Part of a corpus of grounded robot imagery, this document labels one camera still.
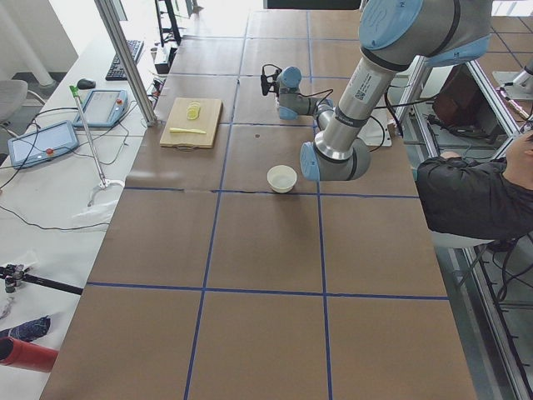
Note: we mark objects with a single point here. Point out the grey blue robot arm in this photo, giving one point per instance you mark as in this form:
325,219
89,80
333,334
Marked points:
392,34

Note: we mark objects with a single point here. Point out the white paper bowl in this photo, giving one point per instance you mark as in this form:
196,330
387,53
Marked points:
281,178

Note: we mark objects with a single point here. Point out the wooden cutting board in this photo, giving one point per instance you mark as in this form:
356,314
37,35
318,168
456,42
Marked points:
209,115

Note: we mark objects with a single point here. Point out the front lemon slice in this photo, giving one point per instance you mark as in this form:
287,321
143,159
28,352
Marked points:
192,115

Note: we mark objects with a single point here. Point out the yellow plastic knife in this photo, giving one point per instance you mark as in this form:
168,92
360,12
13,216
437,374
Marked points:
180,130

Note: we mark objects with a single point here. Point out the green tipped reacher stick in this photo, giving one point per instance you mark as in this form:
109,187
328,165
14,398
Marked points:
104,182

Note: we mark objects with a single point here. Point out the far teach pendant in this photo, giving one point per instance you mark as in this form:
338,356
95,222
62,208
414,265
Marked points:
103,108

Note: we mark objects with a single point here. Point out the teach pendant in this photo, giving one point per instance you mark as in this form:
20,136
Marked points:
42,145
103,108

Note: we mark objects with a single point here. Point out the person in black jacket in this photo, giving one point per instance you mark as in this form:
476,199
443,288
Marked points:
482,200

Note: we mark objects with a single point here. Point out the black computer mouse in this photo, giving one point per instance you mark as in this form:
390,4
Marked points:
85,84

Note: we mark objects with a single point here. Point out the near teach pendant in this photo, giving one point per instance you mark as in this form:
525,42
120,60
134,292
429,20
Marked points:
42,145

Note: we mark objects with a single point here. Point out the black tripod rod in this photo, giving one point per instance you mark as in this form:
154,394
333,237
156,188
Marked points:
16,274

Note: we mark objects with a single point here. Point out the blue patterned cloth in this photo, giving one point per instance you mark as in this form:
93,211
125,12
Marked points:
29,331

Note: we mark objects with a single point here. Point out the red cylinder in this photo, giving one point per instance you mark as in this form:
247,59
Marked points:
16,353

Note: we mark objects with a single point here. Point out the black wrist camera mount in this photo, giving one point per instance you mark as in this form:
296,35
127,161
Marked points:
268,81

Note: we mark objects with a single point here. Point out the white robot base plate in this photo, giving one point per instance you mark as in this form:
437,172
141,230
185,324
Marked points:
376,133

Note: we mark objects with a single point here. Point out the aluminium frame post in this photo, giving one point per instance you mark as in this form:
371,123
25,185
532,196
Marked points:
113,26

